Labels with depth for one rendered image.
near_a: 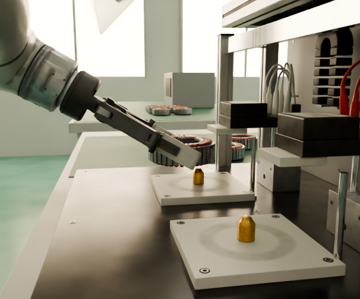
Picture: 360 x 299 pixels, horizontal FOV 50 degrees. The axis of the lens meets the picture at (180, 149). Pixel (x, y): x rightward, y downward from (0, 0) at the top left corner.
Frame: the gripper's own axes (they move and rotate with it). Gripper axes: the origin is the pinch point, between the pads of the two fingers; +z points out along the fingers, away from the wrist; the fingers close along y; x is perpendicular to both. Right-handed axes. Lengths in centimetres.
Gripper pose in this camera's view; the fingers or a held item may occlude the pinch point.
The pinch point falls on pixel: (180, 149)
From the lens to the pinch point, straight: 65.4
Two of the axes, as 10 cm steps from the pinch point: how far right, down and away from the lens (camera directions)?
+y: 1.8, 1.8, -9.7
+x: 4.9, -8.7, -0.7
